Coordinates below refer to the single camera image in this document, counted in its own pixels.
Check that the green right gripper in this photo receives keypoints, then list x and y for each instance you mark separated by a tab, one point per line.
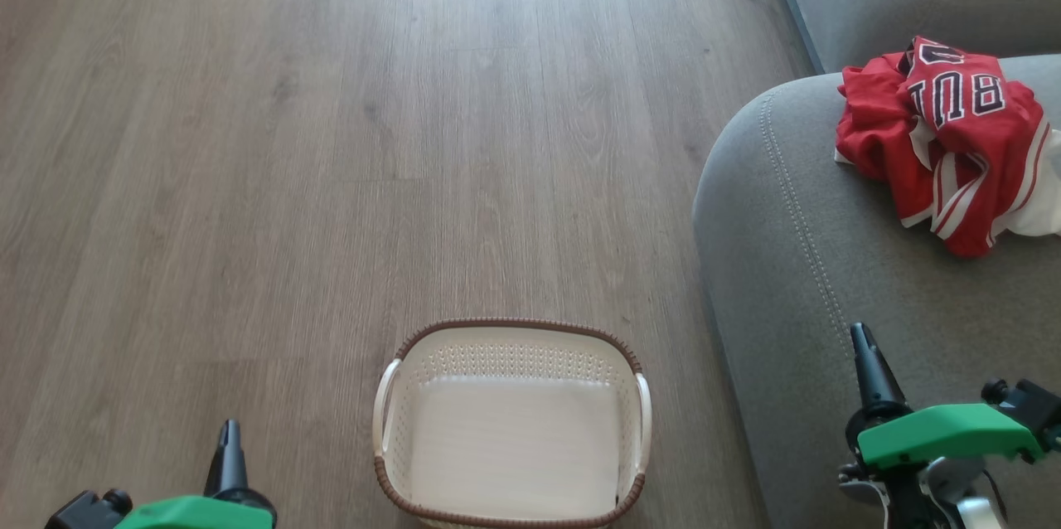
945	434

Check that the red basketball jersey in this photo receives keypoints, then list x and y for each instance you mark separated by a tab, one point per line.
953	139

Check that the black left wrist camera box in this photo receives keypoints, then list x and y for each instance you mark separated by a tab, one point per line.
83	512

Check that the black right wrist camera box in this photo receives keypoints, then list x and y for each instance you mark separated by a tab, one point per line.
1036	409

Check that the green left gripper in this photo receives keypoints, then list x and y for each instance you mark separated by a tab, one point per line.
199	514

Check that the grey fabric sofa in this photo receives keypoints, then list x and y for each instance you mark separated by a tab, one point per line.
829	280

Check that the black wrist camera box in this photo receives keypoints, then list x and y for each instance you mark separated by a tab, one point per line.
1036	409
83	512

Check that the white laundry basket brown rim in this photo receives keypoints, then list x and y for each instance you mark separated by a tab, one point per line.
514	438

